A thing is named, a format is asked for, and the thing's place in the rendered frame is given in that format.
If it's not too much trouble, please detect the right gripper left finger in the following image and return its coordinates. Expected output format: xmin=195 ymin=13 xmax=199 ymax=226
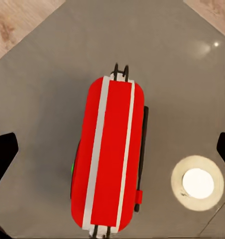
xmin=0 ymin=132 xmax=18 ymax=180

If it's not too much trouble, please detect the radio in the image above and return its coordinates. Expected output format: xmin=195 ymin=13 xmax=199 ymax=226
xmin=70 ymin=63 xmax=149 ymax=239

